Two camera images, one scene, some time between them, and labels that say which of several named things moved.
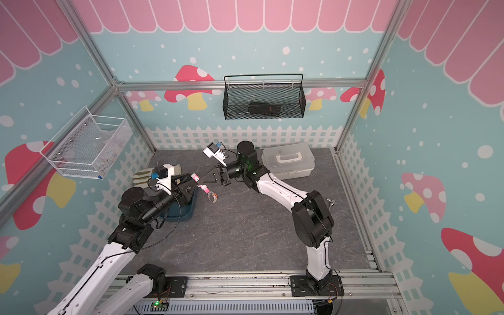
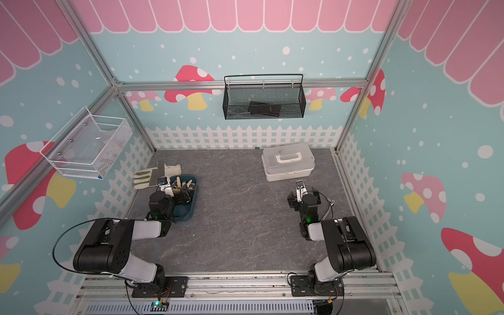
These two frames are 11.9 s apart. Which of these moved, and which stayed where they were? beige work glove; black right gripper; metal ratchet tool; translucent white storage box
Moved: black right gripper
Stayed: beige work glove; translucent white storage box; metal ratchet tool
